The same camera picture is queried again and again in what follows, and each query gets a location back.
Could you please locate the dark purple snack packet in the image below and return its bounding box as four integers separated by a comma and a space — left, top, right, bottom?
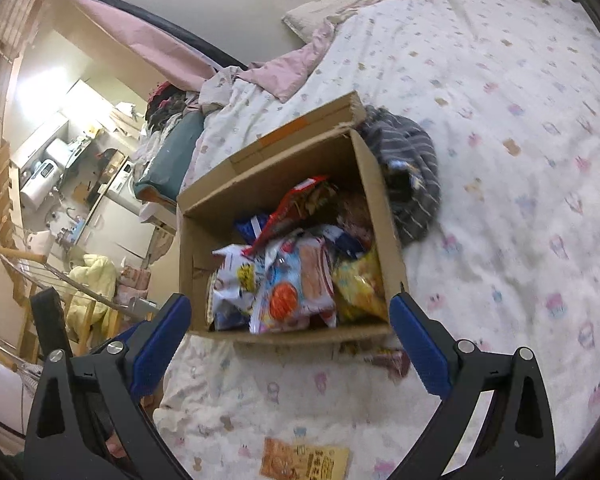
325, 225, 366, 261

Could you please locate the white kitchen base cabinet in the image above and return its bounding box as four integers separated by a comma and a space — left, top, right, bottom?
80, 195, 153, 261

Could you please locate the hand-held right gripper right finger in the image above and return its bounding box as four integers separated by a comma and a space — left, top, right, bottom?
389, 291, 561, 480

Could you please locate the brown cardboard box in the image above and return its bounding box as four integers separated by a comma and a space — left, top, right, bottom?
176, 91, 410, 346

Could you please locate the light blue silver snack bag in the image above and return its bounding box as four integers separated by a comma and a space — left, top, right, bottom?
250, 240, 311, 335

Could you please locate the white panda print snack packet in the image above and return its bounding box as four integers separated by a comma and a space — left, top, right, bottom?
210, 244, 263, 331

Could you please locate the pink curtain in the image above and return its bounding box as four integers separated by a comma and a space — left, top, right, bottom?
55, 0, 221, 93

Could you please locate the dark striped cloth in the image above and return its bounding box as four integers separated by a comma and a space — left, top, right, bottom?
357, 105, 440, 248

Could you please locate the blue flag print snack packet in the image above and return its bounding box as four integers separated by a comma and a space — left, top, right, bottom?
235, 212, 271, 246

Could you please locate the brown and red snack packet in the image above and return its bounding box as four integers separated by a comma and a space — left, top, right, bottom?
252, 175, 338, 256

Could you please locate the wooden staircase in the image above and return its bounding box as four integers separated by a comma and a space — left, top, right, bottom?
0, 0, 46, 361

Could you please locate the dark clothes pile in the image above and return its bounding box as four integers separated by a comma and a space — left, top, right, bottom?
145, 81, 201, 136

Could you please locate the orange brown snack packet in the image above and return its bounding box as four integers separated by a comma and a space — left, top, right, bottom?
259, 437, 351, 480

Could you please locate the white water heater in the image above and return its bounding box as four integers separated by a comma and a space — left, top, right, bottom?
20, 157, 56, 208

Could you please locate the beige pillow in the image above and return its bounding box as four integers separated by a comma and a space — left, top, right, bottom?
281, 0, 388, 43

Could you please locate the yellow duvet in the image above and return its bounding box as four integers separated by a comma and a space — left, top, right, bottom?
65, 254, 118, 341

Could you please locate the pink crab stick packet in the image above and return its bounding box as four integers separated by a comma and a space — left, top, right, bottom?
297, 237, 338, 328

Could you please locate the black frame pole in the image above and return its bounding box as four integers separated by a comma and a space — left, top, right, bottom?
75, 0, 248, 68

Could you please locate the teal bed cushion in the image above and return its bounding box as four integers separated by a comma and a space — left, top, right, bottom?
132, 110, 206, 206

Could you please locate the white storage bin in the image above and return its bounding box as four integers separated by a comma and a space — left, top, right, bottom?
139, 200, 177, 233

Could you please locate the pink blanket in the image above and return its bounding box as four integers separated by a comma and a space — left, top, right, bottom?
200, 0, 481, 103

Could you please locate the dark brown snack packet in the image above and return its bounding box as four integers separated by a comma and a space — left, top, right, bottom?
337, 342, 411, 381

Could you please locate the metal drying rack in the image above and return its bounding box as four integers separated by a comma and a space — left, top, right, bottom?
0, 227, 156, 376

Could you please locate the yellow chip packet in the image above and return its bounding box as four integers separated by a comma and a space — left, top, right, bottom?
332, 245, 388, 323

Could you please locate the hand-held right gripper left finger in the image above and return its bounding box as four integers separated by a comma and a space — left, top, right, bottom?
24, 292, 193, 480

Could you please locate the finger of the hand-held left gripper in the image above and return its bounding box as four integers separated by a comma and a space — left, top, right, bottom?
30, 287, 73, 361

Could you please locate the white wall cabinet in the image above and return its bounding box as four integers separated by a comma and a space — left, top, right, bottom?
12, 112, 71, 166

